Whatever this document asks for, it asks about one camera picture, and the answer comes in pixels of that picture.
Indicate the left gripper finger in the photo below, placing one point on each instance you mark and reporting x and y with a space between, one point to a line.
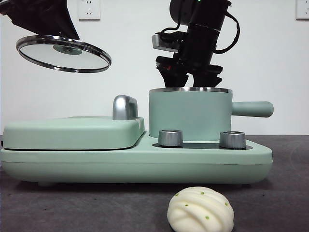
65 21
31 17

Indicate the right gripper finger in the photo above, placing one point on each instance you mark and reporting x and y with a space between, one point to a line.
206 79
175 79

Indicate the glass pot lid green knob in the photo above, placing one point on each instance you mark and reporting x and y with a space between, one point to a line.
65 58

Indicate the pleated white bun green dots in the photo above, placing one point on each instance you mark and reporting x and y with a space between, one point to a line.
200 212

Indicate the silver control knob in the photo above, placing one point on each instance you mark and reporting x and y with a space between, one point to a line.
232 140
170 139

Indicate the green breakfast maker base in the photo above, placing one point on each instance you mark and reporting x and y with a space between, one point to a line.
144 166

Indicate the green griddle cover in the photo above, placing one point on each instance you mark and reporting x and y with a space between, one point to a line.
72 135

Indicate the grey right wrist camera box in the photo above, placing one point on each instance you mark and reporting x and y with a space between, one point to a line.
160 43

